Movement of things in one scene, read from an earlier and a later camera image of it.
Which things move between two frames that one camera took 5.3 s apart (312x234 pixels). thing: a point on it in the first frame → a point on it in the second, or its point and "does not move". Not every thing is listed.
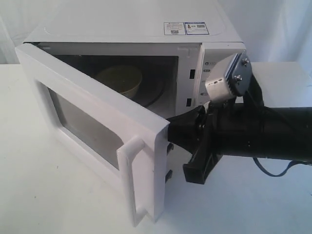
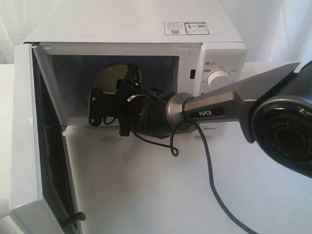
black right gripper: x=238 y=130 → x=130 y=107
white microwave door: x=104 y=127 → x=42 y=197
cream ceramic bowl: x=123 y=80 does not move
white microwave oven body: x=160 y=58 does not move
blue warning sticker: x=185 y=28 does not move
